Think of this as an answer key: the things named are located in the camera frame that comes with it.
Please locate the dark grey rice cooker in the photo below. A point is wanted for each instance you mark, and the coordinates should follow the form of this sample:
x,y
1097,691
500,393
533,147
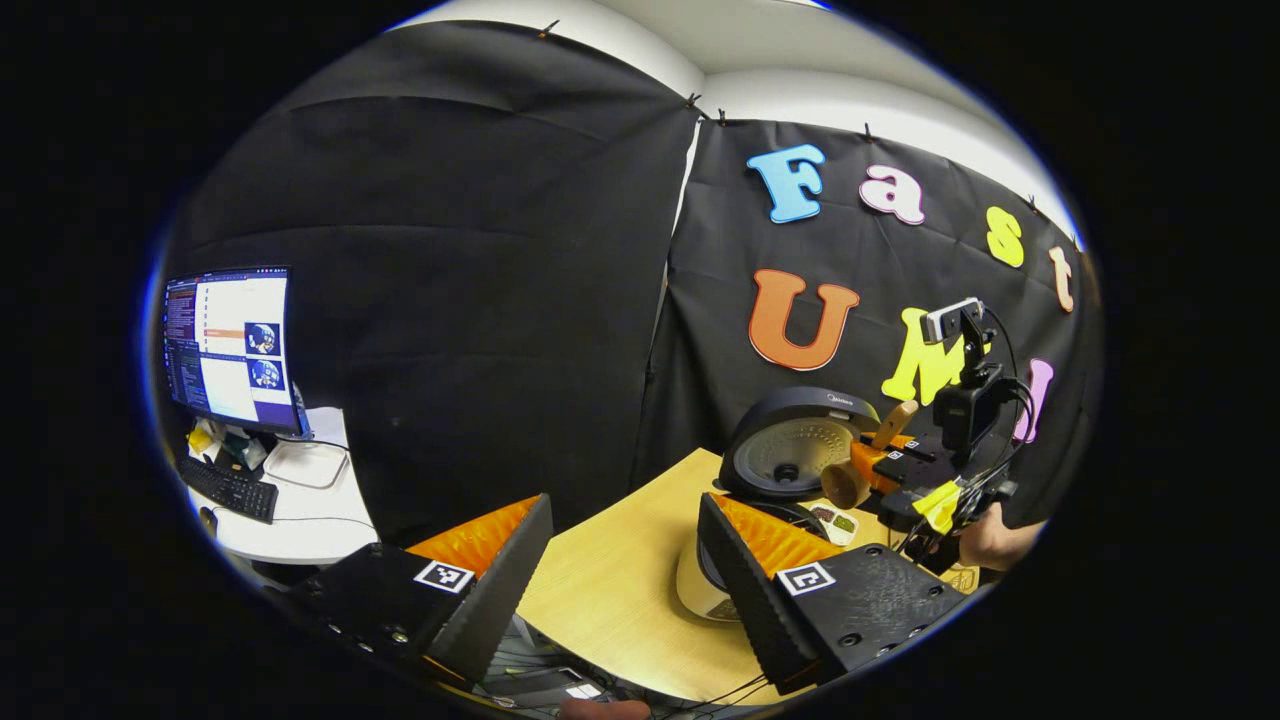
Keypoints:
x,y
780,450

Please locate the clear chopstick holder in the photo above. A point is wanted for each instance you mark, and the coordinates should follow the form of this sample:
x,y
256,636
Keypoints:
x,y
963,579

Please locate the computer monitor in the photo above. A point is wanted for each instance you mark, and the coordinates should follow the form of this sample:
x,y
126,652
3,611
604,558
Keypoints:
x,y
235,345

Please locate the black keyboard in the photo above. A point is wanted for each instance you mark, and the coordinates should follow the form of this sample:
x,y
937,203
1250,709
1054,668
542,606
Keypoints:
x,y
230,490

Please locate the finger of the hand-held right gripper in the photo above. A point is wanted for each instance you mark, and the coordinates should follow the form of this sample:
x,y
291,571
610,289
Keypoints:
x,y
872,465
920,448

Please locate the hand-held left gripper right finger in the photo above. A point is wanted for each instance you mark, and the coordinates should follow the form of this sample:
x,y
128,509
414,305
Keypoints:
x,y
755,610

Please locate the black backdrop cloth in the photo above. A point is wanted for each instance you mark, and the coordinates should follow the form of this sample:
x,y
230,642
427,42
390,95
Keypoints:
x,y
450,300

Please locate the wooden spoon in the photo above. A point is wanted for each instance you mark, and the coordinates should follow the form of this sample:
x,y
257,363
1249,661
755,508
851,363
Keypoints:
x,y
843,485

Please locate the white desk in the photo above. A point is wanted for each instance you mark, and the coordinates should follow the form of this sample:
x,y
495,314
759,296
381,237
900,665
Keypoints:
x,y
310,520

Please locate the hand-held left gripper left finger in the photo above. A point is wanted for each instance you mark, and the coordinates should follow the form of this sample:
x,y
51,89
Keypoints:
x,y
500,600

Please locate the white divided bean dish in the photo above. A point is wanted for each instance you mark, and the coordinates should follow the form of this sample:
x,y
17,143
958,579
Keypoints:
x,y
835,522

